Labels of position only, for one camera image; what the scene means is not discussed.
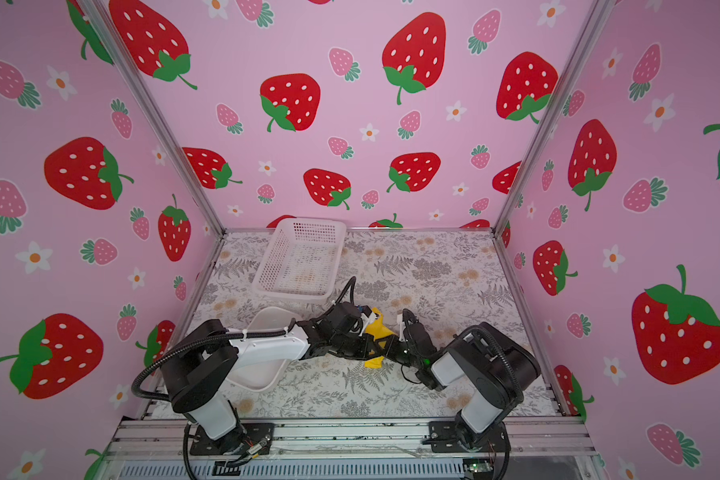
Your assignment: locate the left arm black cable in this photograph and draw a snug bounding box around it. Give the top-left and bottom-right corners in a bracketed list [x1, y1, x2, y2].
[130, 275, 358, 402]

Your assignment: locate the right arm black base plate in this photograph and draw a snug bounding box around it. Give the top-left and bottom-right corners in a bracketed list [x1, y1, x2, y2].
[421, 420, 511, 453]

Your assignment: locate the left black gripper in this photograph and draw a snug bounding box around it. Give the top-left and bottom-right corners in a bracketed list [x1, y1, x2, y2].
[331, 332, 385, 359]

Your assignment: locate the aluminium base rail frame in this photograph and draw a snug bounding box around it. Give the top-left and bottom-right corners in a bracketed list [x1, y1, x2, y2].
[89, 417, 609, 479]

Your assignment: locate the white plastic perforated basket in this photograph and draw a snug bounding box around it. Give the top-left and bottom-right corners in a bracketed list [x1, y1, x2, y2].
[252, 218, 347, 303]

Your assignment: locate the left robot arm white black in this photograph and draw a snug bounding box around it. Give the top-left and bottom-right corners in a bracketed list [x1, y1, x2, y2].
[159, 302, 380, 441]

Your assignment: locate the yellow paper napkin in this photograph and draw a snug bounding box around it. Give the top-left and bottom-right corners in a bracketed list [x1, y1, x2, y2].
[362, 308, 394, 369]

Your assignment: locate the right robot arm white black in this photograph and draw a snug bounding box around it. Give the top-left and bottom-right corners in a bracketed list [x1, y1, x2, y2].
[375, 309, 541, 451]

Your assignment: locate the white oval ceramic tray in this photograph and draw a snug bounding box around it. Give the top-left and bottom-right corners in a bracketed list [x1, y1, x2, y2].
[226, 307, 300, 393]

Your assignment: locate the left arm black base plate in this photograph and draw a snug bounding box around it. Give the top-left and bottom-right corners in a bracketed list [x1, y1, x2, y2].
[189, 422, 275, 456]

